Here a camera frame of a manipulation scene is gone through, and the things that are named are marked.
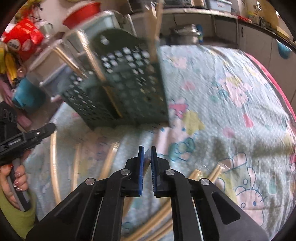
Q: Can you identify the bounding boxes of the thin chopsticks pack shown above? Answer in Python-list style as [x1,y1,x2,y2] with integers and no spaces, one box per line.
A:
[76,30,122,119]
[53,46,86,78]

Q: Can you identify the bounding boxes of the dark green utensil caddy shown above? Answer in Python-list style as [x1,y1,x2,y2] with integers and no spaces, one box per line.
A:
[58,29,169,129]

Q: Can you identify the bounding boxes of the thin bamboo chopsticks bundle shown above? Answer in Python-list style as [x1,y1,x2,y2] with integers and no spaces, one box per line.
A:
[143,1,164,63]

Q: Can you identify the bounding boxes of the green sleeve forearm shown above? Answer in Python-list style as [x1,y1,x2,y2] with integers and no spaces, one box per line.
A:
[1,189,36,239]

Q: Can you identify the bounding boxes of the left hand painted nails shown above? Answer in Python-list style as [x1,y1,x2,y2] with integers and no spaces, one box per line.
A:
[1,150,31,210]

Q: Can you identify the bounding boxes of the teal bucket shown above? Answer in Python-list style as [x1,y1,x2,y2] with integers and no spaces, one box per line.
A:
[12,78,46,113]

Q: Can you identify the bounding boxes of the left pastel drawer tower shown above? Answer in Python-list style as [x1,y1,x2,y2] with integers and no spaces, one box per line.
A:
[27,29,94,103]

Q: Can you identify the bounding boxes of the pastel drawer tower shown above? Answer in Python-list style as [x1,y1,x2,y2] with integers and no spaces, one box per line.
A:
[75,10,137,40]
[27,29,94,103]

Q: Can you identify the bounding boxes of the cartoon print teal tablecloth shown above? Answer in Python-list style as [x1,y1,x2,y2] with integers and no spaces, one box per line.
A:
[26,46,295,238]

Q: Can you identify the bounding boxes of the red shopping bag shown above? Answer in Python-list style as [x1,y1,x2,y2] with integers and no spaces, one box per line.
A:
[3,18,44,61]

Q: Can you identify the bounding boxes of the red plastic basin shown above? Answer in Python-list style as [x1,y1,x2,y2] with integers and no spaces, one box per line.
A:
[63,2,101,29]

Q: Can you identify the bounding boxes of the right pastel drawer tower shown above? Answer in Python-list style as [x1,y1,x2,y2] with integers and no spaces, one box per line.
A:
[75,10,137,40]

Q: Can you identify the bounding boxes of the blue hanging bin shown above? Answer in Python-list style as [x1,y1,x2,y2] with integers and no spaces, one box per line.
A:
[277,40,292,59]

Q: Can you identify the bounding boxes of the stainless steel pots stack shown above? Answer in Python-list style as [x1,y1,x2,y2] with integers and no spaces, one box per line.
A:
[170,24,201,45]

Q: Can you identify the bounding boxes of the light blue dish bin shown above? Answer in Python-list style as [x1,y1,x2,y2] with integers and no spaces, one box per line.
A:
[206,0,232,13]

